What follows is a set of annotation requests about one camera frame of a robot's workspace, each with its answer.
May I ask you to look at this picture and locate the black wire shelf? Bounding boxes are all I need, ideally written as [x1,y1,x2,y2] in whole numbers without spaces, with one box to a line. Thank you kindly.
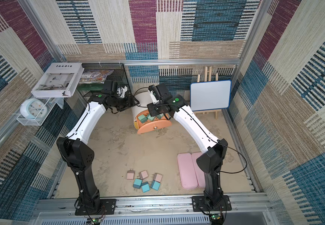
[77,63,133,102]

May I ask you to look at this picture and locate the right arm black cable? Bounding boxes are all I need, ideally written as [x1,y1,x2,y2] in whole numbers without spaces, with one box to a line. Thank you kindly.
[133,87,248,174]

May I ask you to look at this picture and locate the pink case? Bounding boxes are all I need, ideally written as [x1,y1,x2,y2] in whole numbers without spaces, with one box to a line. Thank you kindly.
[177,152,206,189]

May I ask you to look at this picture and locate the white round drawer cabinet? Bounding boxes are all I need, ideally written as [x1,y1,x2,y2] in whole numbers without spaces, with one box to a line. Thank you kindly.
[132,92,168,121]

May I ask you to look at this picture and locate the green book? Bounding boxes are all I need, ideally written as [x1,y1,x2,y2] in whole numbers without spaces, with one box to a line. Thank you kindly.
[77,81,118,92]

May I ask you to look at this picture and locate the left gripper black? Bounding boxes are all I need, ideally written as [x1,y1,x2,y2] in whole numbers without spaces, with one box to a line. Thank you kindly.
[111,95,140,112]

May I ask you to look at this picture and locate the clear wire basket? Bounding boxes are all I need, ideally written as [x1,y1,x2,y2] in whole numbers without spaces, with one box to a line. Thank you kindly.
[13,97,64,126]

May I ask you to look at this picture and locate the green plug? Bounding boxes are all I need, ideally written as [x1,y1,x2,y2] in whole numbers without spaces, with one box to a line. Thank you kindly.
[156,113,164,120]
[147,114,156,122]
[138,114,148,123]

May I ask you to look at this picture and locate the pink plug right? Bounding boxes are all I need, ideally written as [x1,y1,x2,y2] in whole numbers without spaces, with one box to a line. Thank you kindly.
[153,173,163,183]

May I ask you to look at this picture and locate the wooden easel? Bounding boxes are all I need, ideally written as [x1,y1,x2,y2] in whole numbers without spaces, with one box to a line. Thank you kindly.
[190,66,221,120]

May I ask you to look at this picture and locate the blue plug right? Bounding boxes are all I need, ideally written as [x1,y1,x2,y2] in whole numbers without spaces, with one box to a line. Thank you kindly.
[150,180,161,191]

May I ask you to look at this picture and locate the white alarm clock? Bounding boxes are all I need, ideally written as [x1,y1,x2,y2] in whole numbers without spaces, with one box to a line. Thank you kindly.
[20,98,49,120]

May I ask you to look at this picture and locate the pink plug middle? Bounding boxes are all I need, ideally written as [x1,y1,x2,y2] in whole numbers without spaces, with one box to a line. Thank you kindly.
[139,170,149,180]

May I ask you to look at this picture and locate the pink plug left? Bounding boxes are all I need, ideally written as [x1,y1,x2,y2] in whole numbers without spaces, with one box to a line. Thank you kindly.
[126,170,135,180]

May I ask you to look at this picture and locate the blue plug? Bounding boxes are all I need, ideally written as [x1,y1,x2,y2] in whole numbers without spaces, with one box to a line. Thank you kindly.
[141,182,150,193]
[133,179,142,189]
[150,180,161,191]

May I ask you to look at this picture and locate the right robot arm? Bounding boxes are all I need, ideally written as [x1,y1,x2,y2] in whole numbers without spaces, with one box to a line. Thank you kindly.
[147,83,228,211]

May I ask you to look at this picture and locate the blue framed whiteboard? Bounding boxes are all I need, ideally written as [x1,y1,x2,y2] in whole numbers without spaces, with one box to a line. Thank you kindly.
[190,80,232,112]

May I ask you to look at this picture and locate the pink plug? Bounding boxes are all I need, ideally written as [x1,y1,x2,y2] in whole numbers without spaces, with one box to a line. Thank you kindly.
[126,170,135,180]
[139,170,149,180]
[153,173,163,183]

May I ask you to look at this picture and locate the blue plug middle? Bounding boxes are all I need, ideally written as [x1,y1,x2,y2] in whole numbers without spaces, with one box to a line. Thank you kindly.
[141,182,150,193]

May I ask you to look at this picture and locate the blue plug left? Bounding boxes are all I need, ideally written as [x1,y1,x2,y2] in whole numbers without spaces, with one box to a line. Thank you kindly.
[133,179,142,189]

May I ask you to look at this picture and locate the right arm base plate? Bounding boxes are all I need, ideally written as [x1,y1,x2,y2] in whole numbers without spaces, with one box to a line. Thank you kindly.
[191,195,232,212]

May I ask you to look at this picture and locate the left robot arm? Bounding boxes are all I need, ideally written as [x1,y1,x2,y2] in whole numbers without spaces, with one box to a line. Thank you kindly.
[56,93,140,214]

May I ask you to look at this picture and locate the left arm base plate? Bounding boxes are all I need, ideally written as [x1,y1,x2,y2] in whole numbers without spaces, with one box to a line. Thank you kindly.
[74,197,117,216]

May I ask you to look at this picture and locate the colourful snack bag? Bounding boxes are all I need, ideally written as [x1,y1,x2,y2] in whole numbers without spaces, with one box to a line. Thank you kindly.
[79,70,114,84]

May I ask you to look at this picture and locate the white magazine box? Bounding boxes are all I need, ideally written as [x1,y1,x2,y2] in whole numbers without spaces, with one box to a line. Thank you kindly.
[31,62,84,98]

